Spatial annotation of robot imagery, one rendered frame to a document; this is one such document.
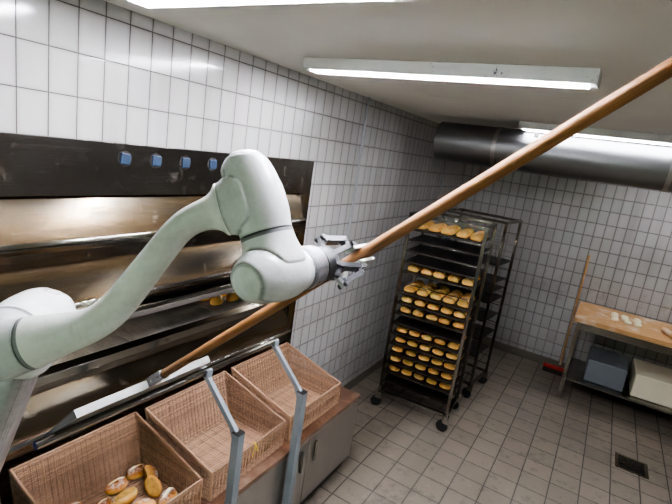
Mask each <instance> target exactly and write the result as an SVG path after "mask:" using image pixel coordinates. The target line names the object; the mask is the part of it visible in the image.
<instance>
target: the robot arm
mask: <svg viewBox="0 0 672 504"><path fill-rule="evenodd" d="M221 177H222V178H221V179H220V180H219V182H218V183H215V184H213V186H212V188H211V190H210V192H209V193H208V194H207V195H206V196H205V197H203V198H201V199H199V200H197V201H195V202H193V203H191V204H189V205H187V206H186V207H184V208H182V209H181V210H179V211H178V212H177V213H175V214H174V215H173V216H172V217H171V218H170V219H168V220H167V221H166V223H165V224H164V225H163V226H162V227H161V228H160V229H159V230H158V231H157V233H156V234H155V235H154V236H153V237H152V239H151V240H150V241H149V242H148V243H147V245H146V246H145V247H144V248H143V250H142V251H141V252H140V253H139V254H138V256H137V257H136V258H135V259H134V261H133V262H132V263H131V264H130V265H129V267H128V268H127V269H126V270H125V272H124V273H123V274H122V275H121V276H120V278H119V279H118V280H117V281H116V282H115V284H114V285H113V286H112V287H111V288H110V290H109V291H108V292H107V293H106V294H105V295H104V296H103V297H102V298H100V299H99V300H98V301H97V302H95V303H94V304H92V305H91V306H89V307H87V308H84V309H81V310H77V311H76V308H75V304H74V302H73V300H72V299H71V298H70V297H69V296H68V295H66V294H64V293H62V292H60V291H57V290H53V289H50V288H33V289H29V290H25V291H23V292H20V293H18V294H16V295H13V296H11V297H9V298H8V299H6V300H4V301H2V302H1V303H0V472H1V469H2V467H3V464H4V462H5V459H6V457H7V454H8V452H9V449H10V447H11V444H12V442H13V439H14V436H15V434H16V431H17V429H18V426H19V424H20V421H21V419H22V416H23V414H24V411H25V409H26V406H27V404H28V401H29V399H30V396H31V394H32V391H33V389H34V386H35V384H36V381H37V378H38V376H39V375H40V374H42V373H43V372H45V371H46V370H47V369H48V368H49V367H50V366H51V364H52V363H53V362H54V361H56V360H58V359H60V358H62V357H64V356H66V355H68V354H71V353H73V352H75V351H77V350H79V349H82V348H84V347H86V346H88V345H91V344H93V343H95V342H97V341H99V340H101V339H102V338H104V337H106V336H108V335H109V334H111V333H112V332H113V331H115V330H116V329H117V328H119V327H120V326H121V325H122V324H123V323H124V322H125V321H126V320H127V319H128V318H129V317H130V316H131V315H132V314H133V313H134V312H135V310H136V309H137V308H138V307H139V305H140V304H141V303H142V301H143V300H144V299H145V298H146V296H147V295H148V294H149V292H150V291H151V289H152V288H153V287H154V285H155V284H156V283H157V281H158V280H159V279H160V277H161V276H162V275H163V273H164V272H165V271H166V269H167V268H168V267H169V265H170V264H171V263H172V261H173V260H174V259H175V257H176V256H177V255H178V253H179V252H180V251H181V249H182V248H183V247H184V245H185V244H186V243H187V242H188V241H189V240H190V239H191V238H192V237H194V236H195V235H197V234H198V233H201V232H203V231H207V230H220V231H223V232H225V233H226V234H227V235H229V236H230V235H239V237H240V240H241V245H242V255H241V256H240V257H239V259H238V260H237V261H236V263H235V264H234V266H233V268H232V271H231V276H230V278H231V284H232V287H233V290H234V291H235V293H236V294H237V295H238V297H239V298H241V299H242V300H243V301H245V302H248V303H252V304H268V303H277V302H282V301H285V300H288V299H291V298H294V297H296V296H298V295H299V294H301V293H302V292H303V291H306V290H308V289H311V288H313V287H316V286H317V285H319V284H321V283H323V282H325V281H326V280H333V281H334V280H336V282H337V283H338V286H337V287H338V289H339V290H341V289H343V288H345V287H346V286H348V285H349V284H350V282H351V281H352V280H354V279H356V278H358V277H360V276H361V275H363V274H364V271H363V270H362V269H363V268H365V267H367V263H369V262H371V261H372V260H374V259H375V258H374V257H368V258H364V259H360V260H358V261H356V262H346V261H341V260H340V259H339V256H338V254H340V253H342V252H344V251H345V253H346V254H348V253H352V252H355V251H356V250H358V249H360V248H361V247H363V246H365V245H366V244H367V243H365V244H360V245H357V243H356V242H353V241H351V242H348V241H347V240H348V239H347V237H346V236H328V235H325V234H323V233H322V234H321V235H319V236H318V237H316V238H315V239H314V240H315V242H316V243H318V247H316V246H313V245H306V246H301V245H300V244H299V242H298V240H297V238H296V235H295V233H294V230H293V227H292V223H291V218H290V209H289V205H288V201H287V197H286V194H285V191H284V188H283V185H282V183H281V181H280V179H279V177H278V175H277V173H276V171H275V169H274V167H273V166H272V164H271V162H270V161H269V160H268V159H267V158H266V157H265V156H264V155H263V154H262V153H260V152H259V151H256V150H251V149H245V150H238V151H235V152H233V153H231V154H230V155H229V156H228V157H227V158H226V159H225V161H224V163H223V165H222V168H221ZM326 245H341V247H339V248H336V249H334V250H333V249H331V248H330V247H328V246H326ZM345 271H351V272H355V273H354V274H352V275H350V276H348V277H340V275H341V272H345Z"/></svg>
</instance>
